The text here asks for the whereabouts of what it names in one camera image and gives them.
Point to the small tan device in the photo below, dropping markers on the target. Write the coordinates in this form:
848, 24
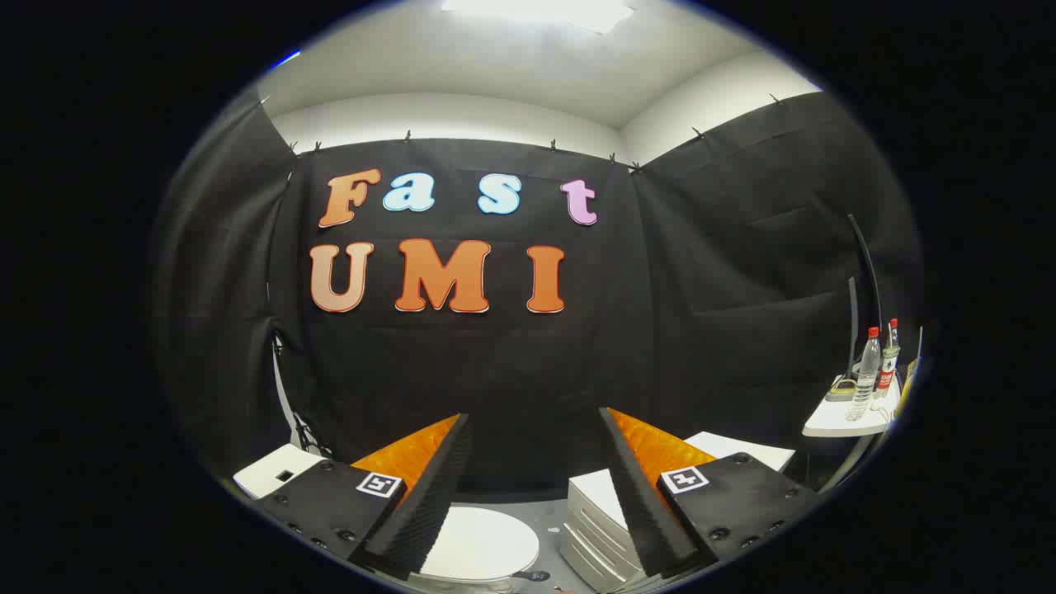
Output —
841, 389

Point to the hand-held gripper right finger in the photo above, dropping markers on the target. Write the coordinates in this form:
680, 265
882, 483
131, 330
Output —
639, 495

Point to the white toilet lid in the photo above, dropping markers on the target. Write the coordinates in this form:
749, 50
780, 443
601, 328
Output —
487, 540

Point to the metal tripod stand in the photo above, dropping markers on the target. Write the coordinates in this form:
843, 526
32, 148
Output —
286, 404

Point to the clear plastic bottle red cap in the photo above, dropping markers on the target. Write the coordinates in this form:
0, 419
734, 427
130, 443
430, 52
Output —
865, 375

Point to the black backdrop cloth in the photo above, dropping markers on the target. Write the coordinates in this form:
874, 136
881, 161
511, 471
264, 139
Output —
511, 371

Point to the ceiling light panel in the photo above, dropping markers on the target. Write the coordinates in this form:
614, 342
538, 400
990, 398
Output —
536, 10

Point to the glass bottle red label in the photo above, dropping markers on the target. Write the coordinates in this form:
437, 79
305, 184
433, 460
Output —
888, 367

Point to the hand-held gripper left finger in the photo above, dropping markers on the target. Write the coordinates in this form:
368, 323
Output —
429, 495

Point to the yellow container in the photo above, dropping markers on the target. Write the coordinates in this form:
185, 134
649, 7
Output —
908, 388

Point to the long black curved rod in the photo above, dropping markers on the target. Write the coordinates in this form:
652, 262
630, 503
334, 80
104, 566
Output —
868, 264

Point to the small white side table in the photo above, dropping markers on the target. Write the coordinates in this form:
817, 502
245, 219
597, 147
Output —
833, 425

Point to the white drawer cabinet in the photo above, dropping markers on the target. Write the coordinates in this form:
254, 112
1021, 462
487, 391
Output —
598, 495

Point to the short black rod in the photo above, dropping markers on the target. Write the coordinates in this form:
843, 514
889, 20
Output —
852, 330

